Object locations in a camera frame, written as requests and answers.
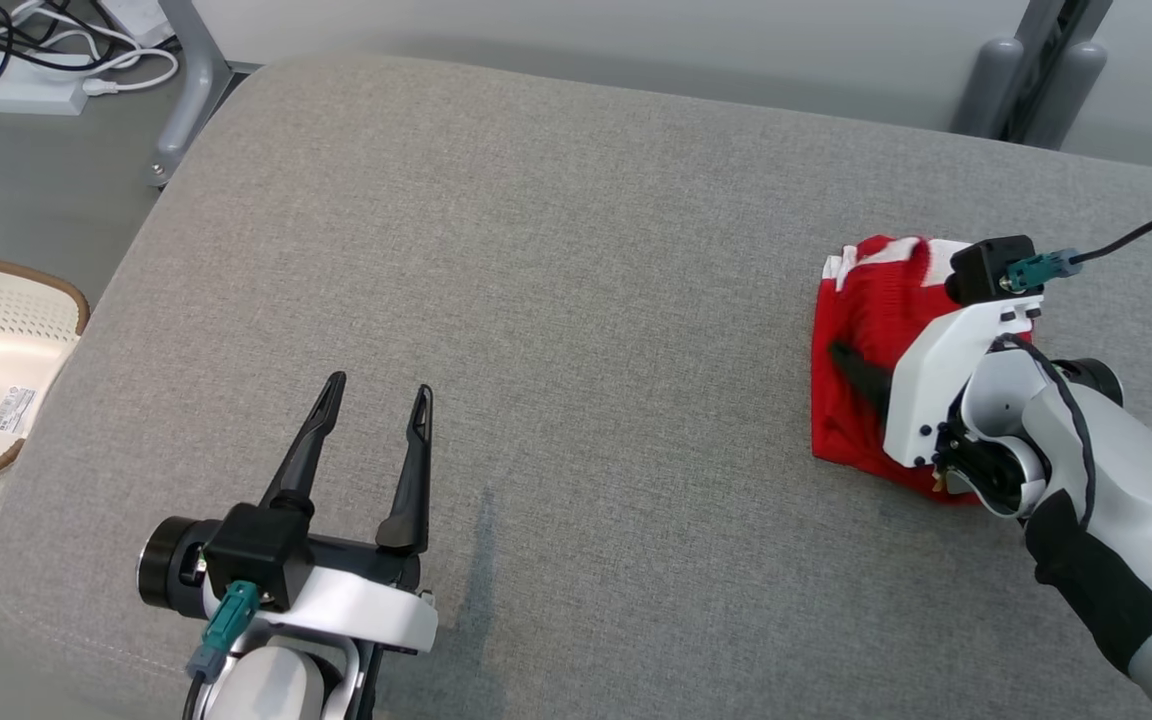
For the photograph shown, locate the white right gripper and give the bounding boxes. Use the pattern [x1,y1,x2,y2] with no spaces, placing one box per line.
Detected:
[827,292,1046,470]

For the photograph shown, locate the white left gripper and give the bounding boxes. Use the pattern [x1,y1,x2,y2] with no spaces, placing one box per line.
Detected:
[204,371,440,657]

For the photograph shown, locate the red shorts with white stripe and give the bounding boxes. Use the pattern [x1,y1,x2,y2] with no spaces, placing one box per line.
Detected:
[810,260,1037,505]

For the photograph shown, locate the grey fabric sofa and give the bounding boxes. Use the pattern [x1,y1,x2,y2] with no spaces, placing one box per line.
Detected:
[0,54,1152,720]

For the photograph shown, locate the grey metal desk leg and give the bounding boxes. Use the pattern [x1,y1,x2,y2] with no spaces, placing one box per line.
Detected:
[149,0,239,190]

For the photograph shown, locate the short white power strip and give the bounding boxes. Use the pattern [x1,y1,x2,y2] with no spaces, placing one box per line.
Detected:
[99,0,175,48]

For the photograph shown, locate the long white power strip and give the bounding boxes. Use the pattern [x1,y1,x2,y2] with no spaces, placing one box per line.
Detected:
[0,49,89,117]

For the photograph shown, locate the teal left camera connector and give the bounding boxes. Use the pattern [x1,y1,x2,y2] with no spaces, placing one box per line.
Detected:
[185,581,263,684]

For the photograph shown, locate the teal camera connector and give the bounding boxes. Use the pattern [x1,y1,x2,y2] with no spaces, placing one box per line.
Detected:
[185,581,263,684]
[1005,249,1086,294]

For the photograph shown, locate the teal right camera connector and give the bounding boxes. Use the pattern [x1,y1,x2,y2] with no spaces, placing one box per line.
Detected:
[1005,249,1086,294]

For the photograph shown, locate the thin black right camera cable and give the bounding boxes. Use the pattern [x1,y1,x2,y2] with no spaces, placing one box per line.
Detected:
[1074,196,1152,265]

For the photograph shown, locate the white floor cable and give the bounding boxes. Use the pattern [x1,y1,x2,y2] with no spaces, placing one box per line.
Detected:
[0,0,181,98]

